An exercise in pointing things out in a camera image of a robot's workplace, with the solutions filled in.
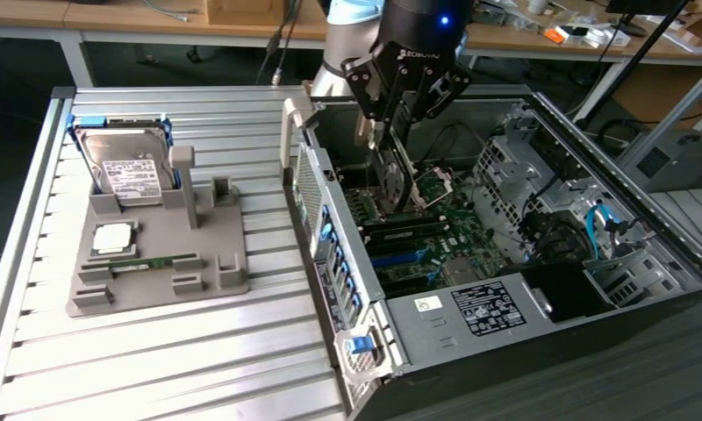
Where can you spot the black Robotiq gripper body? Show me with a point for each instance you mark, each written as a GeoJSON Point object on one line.
{"type": "Point", "coordinates": [424, 30]}

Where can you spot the Nvidia Quadro graphics card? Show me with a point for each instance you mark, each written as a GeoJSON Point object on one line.
{"type": "Point", "coordinates": [396, 180]}

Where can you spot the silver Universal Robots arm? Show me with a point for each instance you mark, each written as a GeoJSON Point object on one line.
{"type": "Point", "coordinates": [352, 48]}

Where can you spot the cluttered wooden desk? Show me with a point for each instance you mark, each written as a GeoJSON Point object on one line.
{"type": "Point", "coordinates": [521, 39]}

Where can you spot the white cup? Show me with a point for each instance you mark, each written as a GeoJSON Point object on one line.
{"type": "Point", "coordinates": [539, 5]}

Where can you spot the metal socket cover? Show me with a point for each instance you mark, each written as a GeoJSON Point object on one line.
{"type": "Point", "coordinates": [436, 184]}

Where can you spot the perforated metal drive cage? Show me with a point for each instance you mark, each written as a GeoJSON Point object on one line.
{"type": "Point", "coordinates": [504, 175]}

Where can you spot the orange small box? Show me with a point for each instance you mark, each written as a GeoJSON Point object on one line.
{"type": "Point", "coordinates": [563, 35]}

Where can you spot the brown cardboard box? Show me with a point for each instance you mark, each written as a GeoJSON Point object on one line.
{"type": "Point", "coordinates": [246, 11]}

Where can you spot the white small box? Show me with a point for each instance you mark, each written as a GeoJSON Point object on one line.
{"type": "Point", "coordinates": [612, 39]}

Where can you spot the black expansion slot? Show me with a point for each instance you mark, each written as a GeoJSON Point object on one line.
{"type": "Point", "coordinates": [404, 228]}
{"type": "Point", "coordinates": [406, 286]}

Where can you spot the black slanted pole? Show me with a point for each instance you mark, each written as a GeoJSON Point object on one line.
{"type": "Point", "coordinates": [631, 66]}

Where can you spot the green motherboard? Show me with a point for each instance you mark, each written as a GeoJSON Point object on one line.
{"type": "Point", "coordinates": [480, 237]}

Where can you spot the black monitor stand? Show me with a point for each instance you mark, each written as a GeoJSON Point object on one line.
{"type": "Point", "coordinates": [632, 28]}

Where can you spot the blue expansion slot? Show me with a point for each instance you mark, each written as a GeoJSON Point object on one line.
{"type": "Point", "coordinates": [398, 259]}

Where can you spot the grey chipset heat sink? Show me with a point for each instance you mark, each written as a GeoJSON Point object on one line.
{"type": "Point", "coordinates": [463, 272]}

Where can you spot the grey computer tower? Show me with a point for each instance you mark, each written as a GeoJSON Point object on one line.
{"type": "Point", "coordinates": [679, 166]}

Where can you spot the silver hard disk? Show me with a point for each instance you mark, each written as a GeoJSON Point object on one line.
{"type": "Point", "coordinates": [123, 166]}

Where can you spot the grey plastic parts rack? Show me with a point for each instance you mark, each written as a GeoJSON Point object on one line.
{"type": "Point", "coordinates": [163, 245]}

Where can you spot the blue disk caddy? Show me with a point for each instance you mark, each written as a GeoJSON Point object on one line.
{"type": "Point", "coordinates": [71, 123]}

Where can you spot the metal disk bay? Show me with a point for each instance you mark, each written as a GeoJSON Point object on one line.
{"type": "Point", "coordinates": [627, 276]}

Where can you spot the grey power supply unit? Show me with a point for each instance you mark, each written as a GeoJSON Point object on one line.
{"type": "Point", "coordinates": [445, 324]}

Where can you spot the green RAM stick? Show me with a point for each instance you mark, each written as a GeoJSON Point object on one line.
{"type": "Point", "coordinates": [143, 264]}

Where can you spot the silver CPU chip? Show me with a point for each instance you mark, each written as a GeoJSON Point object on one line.
{"type": "Point", "coordinates": [113, 239]}

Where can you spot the blue case release latch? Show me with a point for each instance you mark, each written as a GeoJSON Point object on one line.
{"type": "Point", "coordinates": [360, 344]}

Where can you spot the wooden desk with box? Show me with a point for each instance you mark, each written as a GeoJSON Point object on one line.
{"type": "Point", "coordinates": [35, 17]}

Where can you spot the open black PC case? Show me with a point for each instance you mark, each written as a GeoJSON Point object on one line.
{"type": "Point", "coordinates": [563, 373]}

